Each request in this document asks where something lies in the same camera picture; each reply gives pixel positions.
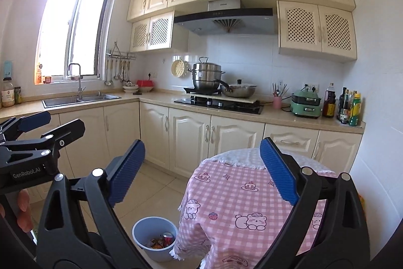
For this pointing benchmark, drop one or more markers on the green electric cooker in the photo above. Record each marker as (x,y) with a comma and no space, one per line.
(305,105)

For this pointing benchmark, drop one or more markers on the double white wall outlet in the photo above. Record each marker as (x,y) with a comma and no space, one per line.
(310,87)

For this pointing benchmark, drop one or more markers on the stainless steel steamer pot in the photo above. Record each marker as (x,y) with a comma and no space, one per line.
(204,76)

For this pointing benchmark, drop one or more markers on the teal box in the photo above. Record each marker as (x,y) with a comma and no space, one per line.
(8,69)

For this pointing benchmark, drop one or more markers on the metal wall utensil rack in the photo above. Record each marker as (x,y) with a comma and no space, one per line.
(121,54)

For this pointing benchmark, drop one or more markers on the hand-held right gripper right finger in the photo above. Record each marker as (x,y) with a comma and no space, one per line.
(278,171)

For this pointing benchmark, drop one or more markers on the crushed red soda can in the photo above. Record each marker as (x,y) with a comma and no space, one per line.
(168,237)

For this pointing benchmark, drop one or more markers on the stainless steel sink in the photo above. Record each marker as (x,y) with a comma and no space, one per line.
(78,100)

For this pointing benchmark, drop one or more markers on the large brown sauce bottle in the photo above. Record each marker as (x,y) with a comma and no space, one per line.
(329,103)

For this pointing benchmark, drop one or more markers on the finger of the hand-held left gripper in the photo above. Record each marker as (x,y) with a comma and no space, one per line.
(67,132)
(34,122)

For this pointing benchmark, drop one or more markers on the small green jar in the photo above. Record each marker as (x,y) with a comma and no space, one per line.
(18,96)

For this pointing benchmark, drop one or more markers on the sliding kitchen window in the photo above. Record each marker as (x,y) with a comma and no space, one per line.
(75,26)

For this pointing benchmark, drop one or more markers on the blue trash bin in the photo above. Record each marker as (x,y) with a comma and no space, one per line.
(141,234)

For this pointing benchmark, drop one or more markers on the black gas stove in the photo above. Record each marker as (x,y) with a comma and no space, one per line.
(220,105)

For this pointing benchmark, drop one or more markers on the small lattice door wall cabinet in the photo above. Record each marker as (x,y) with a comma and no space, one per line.
(154,31)

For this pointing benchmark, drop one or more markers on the gold snack bag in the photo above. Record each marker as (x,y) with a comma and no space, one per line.
(156,244)

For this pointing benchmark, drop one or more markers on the grey range hood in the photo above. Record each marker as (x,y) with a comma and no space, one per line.
(220,20)

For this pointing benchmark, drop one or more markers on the pink utensil holder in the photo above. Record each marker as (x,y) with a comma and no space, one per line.
(277,102)

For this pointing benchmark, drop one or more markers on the small amber jar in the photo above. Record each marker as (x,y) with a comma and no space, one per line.
(48,79)

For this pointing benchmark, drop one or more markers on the red storage box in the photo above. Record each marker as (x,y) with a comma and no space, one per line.
(145,86)

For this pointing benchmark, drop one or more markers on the orange object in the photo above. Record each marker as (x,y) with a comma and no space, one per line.
(361,201)

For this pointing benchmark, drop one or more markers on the steel frying pan with lid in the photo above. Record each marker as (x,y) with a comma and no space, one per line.
(241,91)

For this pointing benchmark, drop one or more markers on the green bottle yellow label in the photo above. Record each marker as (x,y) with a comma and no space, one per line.
(355,113)

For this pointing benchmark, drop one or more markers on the dark glass bottle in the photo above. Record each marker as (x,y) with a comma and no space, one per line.
(345,113)
(341,105)

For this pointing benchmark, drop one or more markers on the pink checked tablecloth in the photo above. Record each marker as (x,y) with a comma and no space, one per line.
(239,202)

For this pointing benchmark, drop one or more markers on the person's left hand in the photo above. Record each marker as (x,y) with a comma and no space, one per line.
(24,209)

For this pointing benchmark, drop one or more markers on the cream round perforated tray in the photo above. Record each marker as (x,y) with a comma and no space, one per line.
(178,68)

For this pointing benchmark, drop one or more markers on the glass jar white label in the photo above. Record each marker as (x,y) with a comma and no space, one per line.
(8,95)

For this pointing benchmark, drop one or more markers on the slim bottle on windowsill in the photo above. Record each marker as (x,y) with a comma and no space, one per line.
(39,75)

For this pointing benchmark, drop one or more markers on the chrome kitchen faucet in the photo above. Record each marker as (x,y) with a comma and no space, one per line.
(80,83)

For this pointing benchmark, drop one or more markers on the wide lattice door wall cabinet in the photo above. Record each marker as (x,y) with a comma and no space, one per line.
(314,29)

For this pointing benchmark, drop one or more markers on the cream base kitchen cabinets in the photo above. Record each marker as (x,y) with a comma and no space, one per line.
(189,136)

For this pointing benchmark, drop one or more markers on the row of hanging utensils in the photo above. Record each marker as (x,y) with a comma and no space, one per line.
(116,72)

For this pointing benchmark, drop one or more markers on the stacked white bowls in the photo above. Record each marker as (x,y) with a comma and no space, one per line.
(130,89)

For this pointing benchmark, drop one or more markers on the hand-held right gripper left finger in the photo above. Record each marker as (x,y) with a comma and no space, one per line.
(126,174)

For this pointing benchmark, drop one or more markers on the white lace cloth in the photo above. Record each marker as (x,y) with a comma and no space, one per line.
(239,157)

